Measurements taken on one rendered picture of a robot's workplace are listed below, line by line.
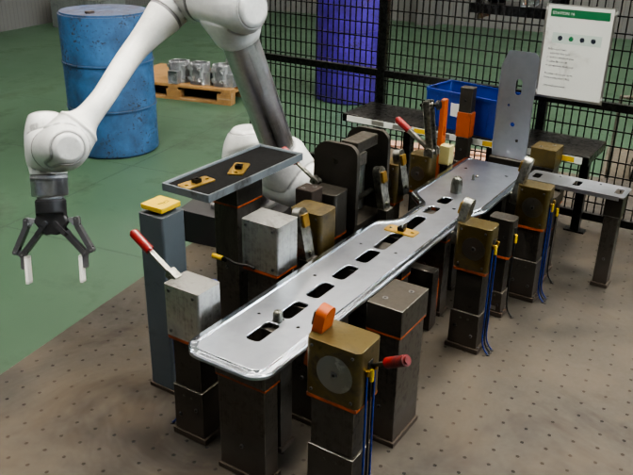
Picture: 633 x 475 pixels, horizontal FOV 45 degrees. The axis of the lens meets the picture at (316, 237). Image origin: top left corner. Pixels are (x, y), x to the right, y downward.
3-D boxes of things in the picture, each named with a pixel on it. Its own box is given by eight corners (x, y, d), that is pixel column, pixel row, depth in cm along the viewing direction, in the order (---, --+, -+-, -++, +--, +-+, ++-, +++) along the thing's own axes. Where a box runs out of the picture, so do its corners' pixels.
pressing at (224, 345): (273, 391, 130) (273, 383, 129) (174, 350, 141) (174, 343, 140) (534, 172, 236) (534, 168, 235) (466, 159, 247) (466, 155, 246)
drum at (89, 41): (126, 165, 538) (113, 16, 496) (53, 153, 560) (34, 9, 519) (176, 140, 593) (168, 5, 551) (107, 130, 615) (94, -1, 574)
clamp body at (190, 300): (204, 449, 160) (197, 296, 145) (163, 428, 166) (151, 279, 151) (227, 430, 165) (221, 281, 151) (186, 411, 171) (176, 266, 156)
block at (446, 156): (440, 254, 248) (449, 146, 233) (430, 252, 250) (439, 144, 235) (444, 251, 251) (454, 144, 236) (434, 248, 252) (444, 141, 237)
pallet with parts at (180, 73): (115, 92, 732) (111, 57, 718) (164, 75, 803) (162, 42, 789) (227, 107, 688) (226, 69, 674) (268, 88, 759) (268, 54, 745)
